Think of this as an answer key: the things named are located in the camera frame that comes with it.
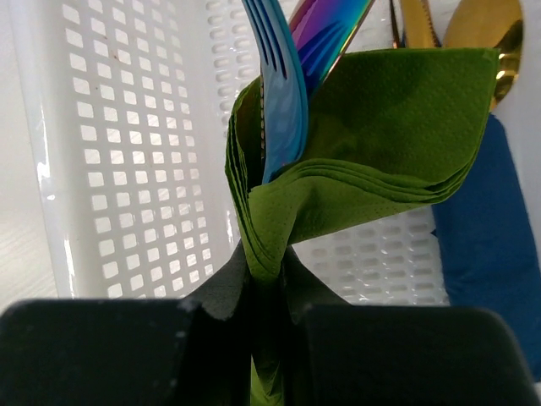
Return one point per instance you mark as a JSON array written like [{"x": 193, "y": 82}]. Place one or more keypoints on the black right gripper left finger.
[{"x": 189, "y": 351}]

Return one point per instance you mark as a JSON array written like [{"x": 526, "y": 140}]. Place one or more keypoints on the white plastic basket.
[{"x": 127, "y": 104}]

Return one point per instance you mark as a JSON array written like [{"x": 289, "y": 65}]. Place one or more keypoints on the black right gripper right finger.
[{"x": 336, "y": 353}]

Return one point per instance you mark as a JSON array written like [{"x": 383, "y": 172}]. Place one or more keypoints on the blue rolled napkin bundle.
[{"x": 487, "y": 249}]

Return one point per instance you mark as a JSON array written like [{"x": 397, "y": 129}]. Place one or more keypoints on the iridescent blue fork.
[{"x": 285, "y": 101}]

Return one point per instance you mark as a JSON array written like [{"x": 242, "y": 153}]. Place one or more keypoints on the green paper napkin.
[{"x": 390, "y": 130}]

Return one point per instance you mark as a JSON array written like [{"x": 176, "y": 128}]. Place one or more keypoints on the gold utensils in bundle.
[{"x": 496, "y": 24}]

